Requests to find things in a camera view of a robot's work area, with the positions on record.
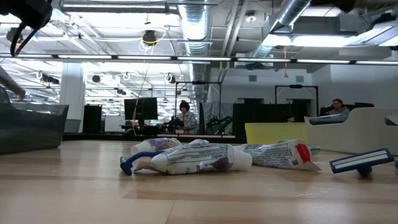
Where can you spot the white travel toothpaste tube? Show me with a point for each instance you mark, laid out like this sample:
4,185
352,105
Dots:
199,142
276,154
155,144
192,158

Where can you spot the background black robot arm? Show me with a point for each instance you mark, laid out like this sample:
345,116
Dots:
169,123
219,121

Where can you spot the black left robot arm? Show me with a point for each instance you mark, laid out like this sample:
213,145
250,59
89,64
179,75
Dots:
28,11

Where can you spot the person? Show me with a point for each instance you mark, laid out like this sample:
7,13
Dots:
289,118
339,109
187,119

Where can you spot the black background monitor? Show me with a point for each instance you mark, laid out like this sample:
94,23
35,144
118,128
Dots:
146,109

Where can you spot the black partition screen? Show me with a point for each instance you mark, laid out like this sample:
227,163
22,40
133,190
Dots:
264,112

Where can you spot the black ceiling device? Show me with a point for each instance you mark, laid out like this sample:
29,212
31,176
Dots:
14,35
149,36

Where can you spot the black cabinet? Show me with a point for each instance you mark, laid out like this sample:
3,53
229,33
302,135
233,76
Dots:
92,115

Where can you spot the white building pillar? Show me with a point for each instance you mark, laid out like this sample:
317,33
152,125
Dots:
72,93

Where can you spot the light grey plastic bin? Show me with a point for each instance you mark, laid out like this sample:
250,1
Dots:
357,137

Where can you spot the dark translucent plastic bin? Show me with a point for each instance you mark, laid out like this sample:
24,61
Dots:
31,130

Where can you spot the black background gantry frame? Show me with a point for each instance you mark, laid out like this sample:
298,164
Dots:
295,86
199,82

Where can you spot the silver round ceiling duct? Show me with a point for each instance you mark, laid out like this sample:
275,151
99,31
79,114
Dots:
196,25

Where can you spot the silver slanted ceiling duct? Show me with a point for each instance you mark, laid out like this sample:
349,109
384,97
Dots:
286,15

